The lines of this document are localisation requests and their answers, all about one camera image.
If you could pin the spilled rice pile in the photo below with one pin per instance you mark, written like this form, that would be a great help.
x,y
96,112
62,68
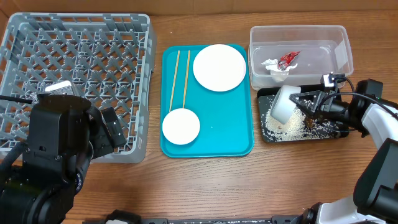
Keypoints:
x,y
292,127

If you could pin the grey dishwasher rack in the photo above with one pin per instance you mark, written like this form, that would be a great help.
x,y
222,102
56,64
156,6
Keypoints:
x,y
108,57

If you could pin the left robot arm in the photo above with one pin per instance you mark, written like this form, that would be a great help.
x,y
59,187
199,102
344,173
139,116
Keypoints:
x,y
41,176

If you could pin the white tissue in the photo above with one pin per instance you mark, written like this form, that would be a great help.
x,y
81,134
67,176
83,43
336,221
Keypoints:
x,y
275,68

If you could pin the bowl of rice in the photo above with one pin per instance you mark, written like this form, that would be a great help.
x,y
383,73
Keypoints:
x,y
283,107

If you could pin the large white plate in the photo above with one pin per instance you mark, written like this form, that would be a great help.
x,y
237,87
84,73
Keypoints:
x,y
219,67

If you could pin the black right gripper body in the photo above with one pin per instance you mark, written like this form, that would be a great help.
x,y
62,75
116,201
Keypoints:
x,y
336,111

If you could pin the teal serving tray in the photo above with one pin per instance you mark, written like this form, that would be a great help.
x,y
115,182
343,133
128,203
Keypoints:
x,y
226,123

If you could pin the small white pink plate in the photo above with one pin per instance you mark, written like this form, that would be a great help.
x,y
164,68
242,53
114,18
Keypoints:
x,y
181,126

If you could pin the black tray bin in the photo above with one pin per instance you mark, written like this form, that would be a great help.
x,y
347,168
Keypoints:
x,y
264,99

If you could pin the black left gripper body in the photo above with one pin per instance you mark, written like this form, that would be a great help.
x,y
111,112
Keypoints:
x,y
101,142

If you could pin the brown food lump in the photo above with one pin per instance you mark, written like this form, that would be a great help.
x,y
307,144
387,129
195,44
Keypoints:
x,y
309,122

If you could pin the wooden chopstick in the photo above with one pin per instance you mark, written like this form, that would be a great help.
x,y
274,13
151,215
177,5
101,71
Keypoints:
x,y
174,80
186,78

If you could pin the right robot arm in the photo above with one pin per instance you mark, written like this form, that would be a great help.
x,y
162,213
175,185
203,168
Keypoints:
x,y
374,199

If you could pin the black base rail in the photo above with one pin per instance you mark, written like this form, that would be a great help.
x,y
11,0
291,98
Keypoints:
x,y
119,216

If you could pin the clear plastic bin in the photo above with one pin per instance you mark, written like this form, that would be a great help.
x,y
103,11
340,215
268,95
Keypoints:
x,y
322,49

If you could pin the red snack wrapper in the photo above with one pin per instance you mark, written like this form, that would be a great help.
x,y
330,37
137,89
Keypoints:
x,y
287,59

